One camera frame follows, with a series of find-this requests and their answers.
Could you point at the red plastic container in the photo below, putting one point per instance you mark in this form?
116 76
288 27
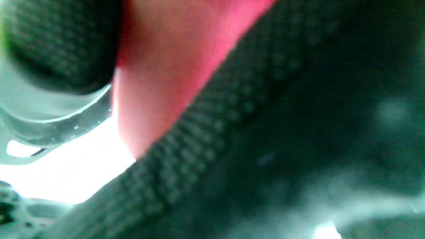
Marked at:
159 66

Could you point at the person's left hand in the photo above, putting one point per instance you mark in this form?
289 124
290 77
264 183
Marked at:
298 99

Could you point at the black frying pan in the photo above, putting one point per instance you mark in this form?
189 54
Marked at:
49 132

